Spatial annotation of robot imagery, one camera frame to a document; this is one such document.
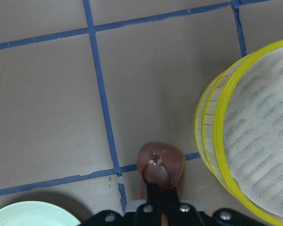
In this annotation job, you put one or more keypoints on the yellow steamer layer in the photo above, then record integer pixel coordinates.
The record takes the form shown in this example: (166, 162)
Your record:
(204, 116)
(247, 133)

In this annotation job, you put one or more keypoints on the light green plate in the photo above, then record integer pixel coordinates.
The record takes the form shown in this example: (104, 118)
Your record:
(36, 213)

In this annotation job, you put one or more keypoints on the brown bun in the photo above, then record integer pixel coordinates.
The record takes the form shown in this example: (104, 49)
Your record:
(161, 164)

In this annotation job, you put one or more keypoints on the yellow bottom steamer layer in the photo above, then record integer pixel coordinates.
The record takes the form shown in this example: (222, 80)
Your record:
(204, 116)

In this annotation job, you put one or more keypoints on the yellow top steamer layer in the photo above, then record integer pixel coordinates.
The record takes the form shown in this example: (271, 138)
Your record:
(247, 133)

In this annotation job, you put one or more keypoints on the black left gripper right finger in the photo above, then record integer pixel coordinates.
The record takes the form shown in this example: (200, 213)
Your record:
(171, 198)

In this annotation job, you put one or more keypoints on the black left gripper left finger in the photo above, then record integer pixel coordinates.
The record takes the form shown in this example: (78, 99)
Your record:
(154, 196)

